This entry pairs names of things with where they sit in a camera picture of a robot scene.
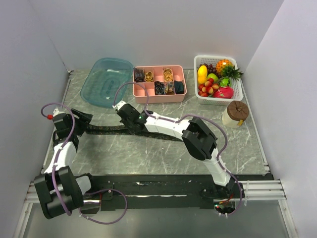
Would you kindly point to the green leafy vegetable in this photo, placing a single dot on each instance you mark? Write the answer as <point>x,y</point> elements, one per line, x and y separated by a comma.
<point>225,82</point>

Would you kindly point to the yellow patterned rolled tie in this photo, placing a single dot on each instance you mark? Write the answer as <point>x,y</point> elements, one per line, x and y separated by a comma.
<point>167,75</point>

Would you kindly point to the aluminium frame rail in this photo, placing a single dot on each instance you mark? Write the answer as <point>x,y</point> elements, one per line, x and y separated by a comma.
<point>254,190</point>

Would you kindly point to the teal transparent plastic bin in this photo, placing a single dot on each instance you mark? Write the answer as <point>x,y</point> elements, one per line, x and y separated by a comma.
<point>103,84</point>

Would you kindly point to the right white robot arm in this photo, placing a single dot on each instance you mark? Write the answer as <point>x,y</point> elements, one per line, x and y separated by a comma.
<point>199,140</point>

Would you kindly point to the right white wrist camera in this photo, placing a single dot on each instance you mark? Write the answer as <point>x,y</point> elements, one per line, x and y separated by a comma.
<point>119,105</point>

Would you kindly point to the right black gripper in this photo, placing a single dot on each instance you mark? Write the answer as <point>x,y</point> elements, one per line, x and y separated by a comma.
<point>130,130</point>

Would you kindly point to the gold rolled tie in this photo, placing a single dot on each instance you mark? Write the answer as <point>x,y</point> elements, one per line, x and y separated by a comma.
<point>149,76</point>

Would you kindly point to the brown lidded white jar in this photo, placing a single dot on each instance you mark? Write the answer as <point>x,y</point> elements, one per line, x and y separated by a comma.
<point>235,114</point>

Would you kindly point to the white plastic fruit basket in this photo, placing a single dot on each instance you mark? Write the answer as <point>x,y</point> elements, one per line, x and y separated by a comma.
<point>235,84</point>

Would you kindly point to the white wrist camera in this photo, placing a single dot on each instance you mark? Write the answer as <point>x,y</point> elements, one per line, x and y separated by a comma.
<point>56,112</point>
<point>119,105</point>

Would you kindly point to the red cherry bunch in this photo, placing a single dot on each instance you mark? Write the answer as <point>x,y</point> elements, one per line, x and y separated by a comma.
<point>208,89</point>

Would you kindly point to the dark purple rolled tie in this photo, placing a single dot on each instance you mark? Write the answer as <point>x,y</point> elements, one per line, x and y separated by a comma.
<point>159,88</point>

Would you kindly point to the dark purple grapes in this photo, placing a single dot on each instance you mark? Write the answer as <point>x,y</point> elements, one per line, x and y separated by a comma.
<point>210,68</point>

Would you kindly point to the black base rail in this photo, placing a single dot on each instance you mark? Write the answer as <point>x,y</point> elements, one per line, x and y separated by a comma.
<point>158,191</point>

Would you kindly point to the pink compartment organizer box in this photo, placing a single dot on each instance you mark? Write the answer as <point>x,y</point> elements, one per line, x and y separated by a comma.
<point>144,92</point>

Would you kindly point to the dark brown rolled tie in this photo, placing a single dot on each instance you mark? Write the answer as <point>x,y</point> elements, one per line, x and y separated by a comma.
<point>138,75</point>

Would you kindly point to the orange pineapple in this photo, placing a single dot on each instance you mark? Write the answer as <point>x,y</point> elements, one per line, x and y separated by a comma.
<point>227,69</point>

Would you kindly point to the dark patterned necktie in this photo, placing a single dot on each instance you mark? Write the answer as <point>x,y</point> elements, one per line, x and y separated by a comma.
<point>123,130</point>

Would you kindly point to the green apple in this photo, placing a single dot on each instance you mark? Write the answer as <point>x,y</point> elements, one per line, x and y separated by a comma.
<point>213,76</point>

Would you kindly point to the yellow mango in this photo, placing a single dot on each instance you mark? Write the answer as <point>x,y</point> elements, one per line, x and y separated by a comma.
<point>202,74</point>

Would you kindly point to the black rolled tie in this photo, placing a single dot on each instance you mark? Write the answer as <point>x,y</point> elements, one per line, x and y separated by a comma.
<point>179,87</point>

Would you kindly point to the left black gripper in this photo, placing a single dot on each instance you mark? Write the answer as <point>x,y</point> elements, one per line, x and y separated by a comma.
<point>83,124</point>

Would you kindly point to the pink dragon fruit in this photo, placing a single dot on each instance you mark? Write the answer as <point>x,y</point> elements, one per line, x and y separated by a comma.
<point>224,93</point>

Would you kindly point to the orange blue rolled tie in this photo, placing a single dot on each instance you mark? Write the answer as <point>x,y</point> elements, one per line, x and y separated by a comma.
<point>169,88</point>

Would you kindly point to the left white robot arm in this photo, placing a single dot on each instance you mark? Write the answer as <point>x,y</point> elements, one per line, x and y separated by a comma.
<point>59,191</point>

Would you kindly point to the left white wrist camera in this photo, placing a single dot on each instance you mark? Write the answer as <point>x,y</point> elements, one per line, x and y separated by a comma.
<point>56,112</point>

